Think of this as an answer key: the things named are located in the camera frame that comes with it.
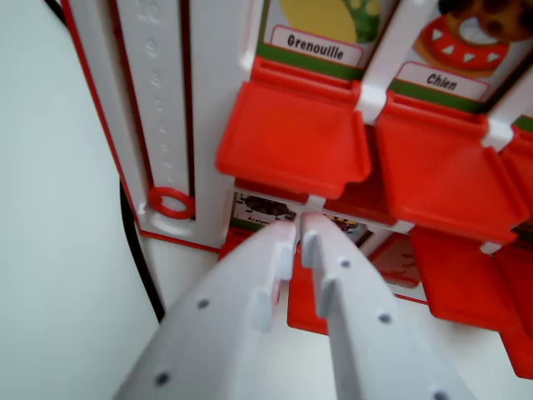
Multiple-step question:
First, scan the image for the black cable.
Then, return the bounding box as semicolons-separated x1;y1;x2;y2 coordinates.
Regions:
42;0;68;23
119;178;166;324

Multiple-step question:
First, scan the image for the red and white game board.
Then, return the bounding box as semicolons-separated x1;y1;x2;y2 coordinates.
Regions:
60;0;533;381

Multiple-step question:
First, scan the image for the frog picture card Grenouille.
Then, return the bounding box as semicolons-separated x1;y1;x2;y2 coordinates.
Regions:
255;0;397;81

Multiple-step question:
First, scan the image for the dog picture card Chien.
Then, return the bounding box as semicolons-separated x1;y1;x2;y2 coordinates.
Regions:
388;0;533;114

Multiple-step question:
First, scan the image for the red plastic flap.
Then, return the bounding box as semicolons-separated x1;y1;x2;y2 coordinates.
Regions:
373;90;531;247
214;56;372;200

